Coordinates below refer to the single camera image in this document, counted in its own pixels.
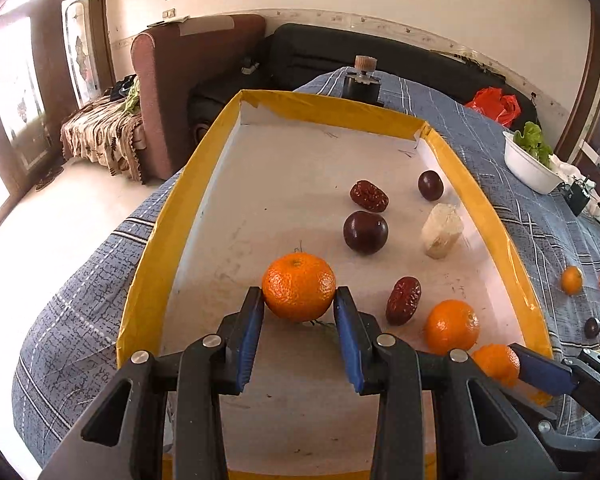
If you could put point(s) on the white bowl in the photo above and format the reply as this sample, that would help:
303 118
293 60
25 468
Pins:
530 171

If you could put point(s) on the small dark plum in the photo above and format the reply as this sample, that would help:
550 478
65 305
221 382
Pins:
430 185

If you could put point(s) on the brown armchair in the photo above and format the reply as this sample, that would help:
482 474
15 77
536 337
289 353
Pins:
170 60

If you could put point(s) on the red plastic bag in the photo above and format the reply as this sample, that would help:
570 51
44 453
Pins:
494 104

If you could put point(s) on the black sofa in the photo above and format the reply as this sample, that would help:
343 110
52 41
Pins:
295 54

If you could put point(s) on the small mandarin orange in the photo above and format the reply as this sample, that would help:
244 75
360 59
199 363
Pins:
499 362

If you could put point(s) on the large mandarin orange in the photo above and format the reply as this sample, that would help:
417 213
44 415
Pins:
299 287

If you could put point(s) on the large dark plum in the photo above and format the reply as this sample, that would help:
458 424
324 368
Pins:
365 233

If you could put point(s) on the blue plaid tablecloth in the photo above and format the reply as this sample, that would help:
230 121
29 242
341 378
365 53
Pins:
68 354

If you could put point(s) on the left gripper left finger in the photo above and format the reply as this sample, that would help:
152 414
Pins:
120 434

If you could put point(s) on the small black cup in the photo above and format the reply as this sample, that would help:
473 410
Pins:
577 197

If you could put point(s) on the green lettuce leaves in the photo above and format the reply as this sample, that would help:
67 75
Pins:
532 141

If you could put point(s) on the yellow-rimmed white tray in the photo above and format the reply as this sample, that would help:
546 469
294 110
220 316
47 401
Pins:
272 177

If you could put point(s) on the patterned covered bench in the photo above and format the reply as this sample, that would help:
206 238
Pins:
109 131

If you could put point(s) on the black bottle with cork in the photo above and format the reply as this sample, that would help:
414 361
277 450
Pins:
361 85

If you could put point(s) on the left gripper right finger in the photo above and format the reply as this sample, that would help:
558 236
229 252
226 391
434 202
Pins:
480 428

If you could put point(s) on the yellowish orange with stem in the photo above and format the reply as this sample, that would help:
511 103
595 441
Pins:
571 281

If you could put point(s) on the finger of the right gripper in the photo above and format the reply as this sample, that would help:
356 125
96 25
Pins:
547 375

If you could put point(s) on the white cloth pile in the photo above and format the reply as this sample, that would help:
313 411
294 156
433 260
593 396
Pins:
569 173

